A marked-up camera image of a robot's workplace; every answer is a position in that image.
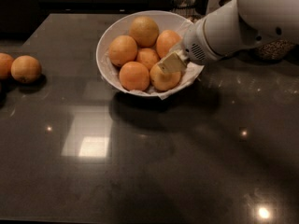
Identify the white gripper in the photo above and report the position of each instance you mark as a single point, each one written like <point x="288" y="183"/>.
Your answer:
<point x="195" y="45"/>

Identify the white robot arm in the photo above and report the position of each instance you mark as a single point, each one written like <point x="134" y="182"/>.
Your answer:
<point x="237" y="25"/>

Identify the white paper liner in bowl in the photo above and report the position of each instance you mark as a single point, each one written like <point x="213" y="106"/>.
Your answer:
<point x="187" y="78"/>

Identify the small centre orange in bowl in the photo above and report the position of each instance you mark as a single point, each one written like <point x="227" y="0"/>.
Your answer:
<point x="148" y="57"/>

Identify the white bowl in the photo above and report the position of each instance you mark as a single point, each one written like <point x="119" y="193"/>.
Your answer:
<point x="106" y="56"/>

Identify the left glass jar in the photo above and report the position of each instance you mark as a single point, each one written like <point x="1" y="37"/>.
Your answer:
<point x="186" y="9"/>

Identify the right glass jar with grains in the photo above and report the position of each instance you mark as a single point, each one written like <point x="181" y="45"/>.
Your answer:
<point x="274" y="51"/>

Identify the orange on table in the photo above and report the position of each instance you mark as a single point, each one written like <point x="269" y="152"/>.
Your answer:
<point x="26" y="69"/>

